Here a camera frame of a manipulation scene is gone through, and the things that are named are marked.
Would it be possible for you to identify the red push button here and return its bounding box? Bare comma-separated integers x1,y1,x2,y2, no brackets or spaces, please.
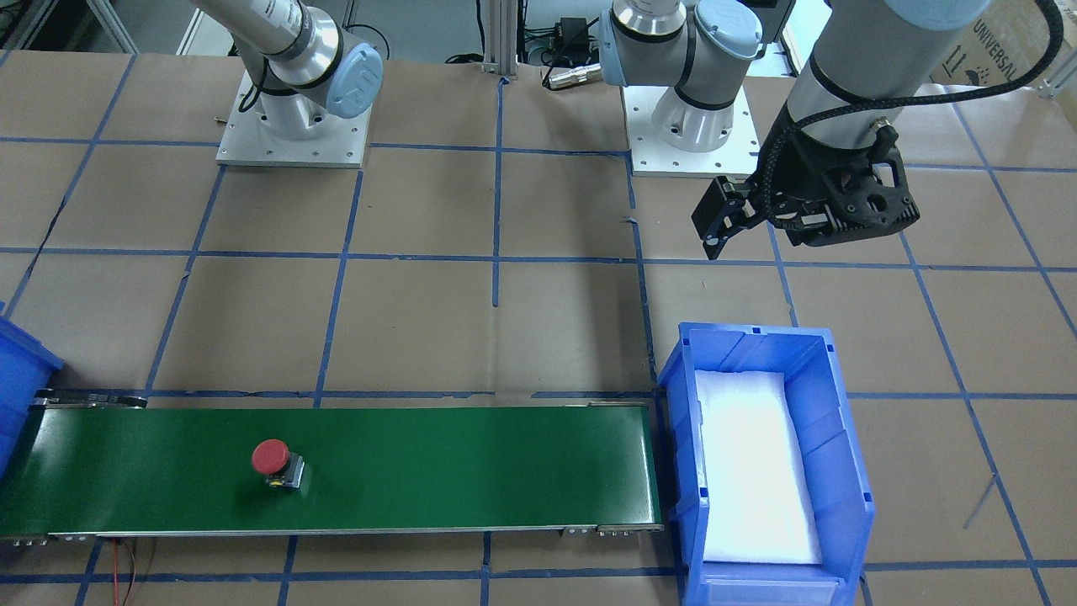
251,439,306,490

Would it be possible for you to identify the white foam pad source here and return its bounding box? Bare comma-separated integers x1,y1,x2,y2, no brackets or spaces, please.
695,369,822,565

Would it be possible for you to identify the blue source bin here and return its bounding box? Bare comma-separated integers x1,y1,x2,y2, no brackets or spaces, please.
659,322,876,605

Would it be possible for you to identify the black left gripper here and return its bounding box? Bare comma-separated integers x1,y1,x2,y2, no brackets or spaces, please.
690,125,920,260

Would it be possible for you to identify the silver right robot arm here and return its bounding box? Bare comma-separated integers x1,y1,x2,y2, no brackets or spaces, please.
194,1,384,143

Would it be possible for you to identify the blue destination bin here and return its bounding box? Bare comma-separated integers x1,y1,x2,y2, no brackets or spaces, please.
1,318,64,473

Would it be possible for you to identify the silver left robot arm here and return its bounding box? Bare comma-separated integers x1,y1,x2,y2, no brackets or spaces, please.
597,1,1064,258

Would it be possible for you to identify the green conveyor belt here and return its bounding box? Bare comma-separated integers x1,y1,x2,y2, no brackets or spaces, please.
3,404,663,540

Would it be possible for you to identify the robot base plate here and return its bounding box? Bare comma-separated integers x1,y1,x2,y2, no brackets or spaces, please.
215,74,373,169
623,86,759,179

